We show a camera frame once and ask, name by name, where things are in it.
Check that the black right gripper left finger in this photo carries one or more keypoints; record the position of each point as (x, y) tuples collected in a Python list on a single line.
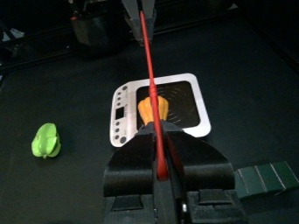
[(128, 163)]

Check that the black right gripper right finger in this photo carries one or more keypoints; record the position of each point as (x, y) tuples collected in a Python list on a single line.
[(201, 166)]

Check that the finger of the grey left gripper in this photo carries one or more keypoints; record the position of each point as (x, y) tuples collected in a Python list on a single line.
[(132, 17), (150, 14)]

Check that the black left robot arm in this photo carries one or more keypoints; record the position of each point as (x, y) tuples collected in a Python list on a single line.
[(90, 29)]

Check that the dark green cardboard box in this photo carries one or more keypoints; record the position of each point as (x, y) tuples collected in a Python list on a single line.
[(264, 179)]

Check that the yellow-orange toy pepper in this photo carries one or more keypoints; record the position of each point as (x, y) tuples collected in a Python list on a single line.
[(145, 110)]

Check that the green toy bell pepper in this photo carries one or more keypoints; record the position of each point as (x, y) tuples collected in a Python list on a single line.
[(46, 141)]

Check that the white toy induction cooktop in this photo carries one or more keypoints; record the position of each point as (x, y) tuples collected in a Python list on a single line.
[(122, 97)]

